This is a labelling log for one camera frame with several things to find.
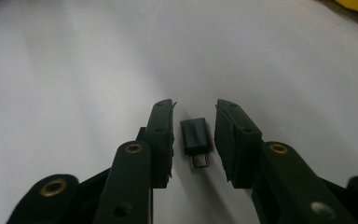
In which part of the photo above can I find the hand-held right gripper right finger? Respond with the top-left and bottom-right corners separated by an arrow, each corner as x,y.
213,98 -> 358,224

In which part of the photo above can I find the small black usb adapter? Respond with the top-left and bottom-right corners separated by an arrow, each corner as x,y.
180,117 -> 214,170

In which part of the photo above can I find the white work board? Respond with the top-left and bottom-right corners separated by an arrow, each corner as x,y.
0,0 -> 358,224

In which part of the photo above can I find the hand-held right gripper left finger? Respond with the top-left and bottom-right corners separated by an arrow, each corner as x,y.
92,98 -> 175,224

